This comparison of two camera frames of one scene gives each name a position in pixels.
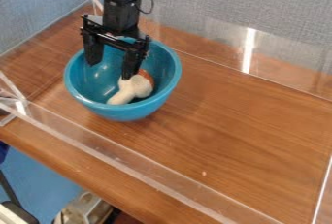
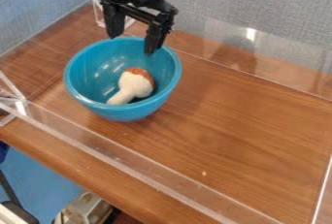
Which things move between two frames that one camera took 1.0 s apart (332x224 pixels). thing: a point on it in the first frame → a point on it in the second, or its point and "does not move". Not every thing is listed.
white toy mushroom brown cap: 137,87 does not move
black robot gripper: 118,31 → 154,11
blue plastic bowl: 92,83 does not move
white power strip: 88,209 does not move
